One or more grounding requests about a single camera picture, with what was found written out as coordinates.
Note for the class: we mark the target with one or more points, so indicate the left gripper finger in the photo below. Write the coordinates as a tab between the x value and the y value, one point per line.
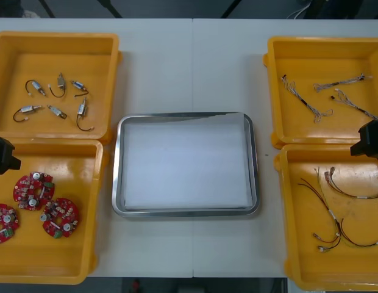
6	164
3	146

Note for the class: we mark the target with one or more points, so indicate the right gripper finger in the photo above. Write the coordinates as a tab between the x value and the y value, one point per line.
369	150
373	132

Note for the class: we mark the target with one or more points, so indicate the metal solenoid white label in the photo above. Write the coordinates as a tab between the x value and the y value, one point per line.
27	110

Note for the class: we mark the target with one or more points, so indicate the round red circuit board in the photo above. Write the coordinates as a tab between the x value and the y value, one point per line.
22	187
0	213
67	213

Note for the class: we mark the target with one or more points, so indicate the metal solenoid blue label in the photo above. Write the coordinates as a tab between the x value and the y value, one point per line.
38	87

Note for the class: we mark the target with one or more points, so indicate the steel tray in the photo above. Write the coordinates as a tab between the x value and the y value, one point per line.
117	183

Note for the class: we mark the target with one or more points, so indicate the yellow-orange plastic bin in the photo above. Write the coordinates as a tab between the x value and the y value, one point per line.
55	45
39	259
359	268
329	129

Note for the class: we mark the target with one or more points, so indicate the group of metal solenoids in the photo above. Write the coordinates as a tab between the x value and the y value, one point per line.
82	107

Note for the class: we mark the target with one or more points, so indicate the black stand leg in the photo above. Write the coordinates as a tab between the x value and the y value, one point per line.
47	9
231	9
111	9

